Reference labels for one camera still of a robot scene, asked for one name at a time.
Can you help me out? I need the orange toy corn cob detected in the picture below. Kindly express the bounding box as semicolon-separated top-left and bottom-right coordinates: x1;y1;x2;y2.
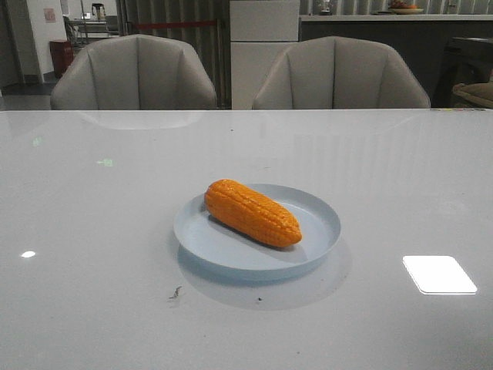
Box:
204;179;302;247

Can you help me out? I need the light blue round plate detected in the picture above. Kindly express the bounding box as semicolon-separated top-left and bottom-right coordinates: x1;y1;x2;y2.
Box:
173;183;341;281

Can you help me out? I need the right beige upholstered chair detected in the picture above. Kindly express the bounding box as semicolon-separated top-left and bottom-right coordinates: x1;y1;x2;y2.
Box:
253;36;431;109

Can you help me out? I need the beige upholstered chair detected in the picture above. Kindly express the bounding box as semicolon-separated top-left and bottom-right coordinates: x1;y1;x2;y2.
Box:
253;36;431;109
50;34;217;110

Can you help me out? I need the white cabinet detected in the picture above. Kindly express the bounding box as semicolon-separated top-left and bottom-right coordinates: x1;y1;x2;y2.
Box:
230;1;300;109

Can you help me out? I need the left beige upholstered chair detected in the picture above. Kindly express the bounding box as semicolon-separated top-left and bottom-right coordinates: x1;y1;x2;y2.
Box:
50;34;217;110

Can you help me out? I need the red barrier belt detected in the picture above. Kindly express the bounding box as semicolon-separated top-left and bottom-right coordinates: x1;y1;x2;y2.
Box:
132;20;218;30

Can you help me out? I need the red trash bin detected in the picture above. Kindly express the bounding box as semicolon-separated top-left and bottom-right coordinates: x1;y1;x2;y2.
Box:
49;40;74;78

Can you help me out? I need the dark grey counter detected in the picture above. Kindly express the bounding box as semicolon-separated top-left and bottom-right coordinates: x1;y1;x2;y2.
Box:
299;15;492;99

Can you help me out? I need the fruit bowl on counter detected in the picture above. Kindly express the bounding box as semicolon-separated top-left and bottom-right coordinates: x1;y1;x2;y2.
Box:
388;0;424;15

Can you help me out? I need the dark armchair with cushion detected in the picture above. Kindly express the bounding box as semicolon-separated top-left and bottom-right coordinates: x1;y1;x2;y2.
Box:
431;37;492;108

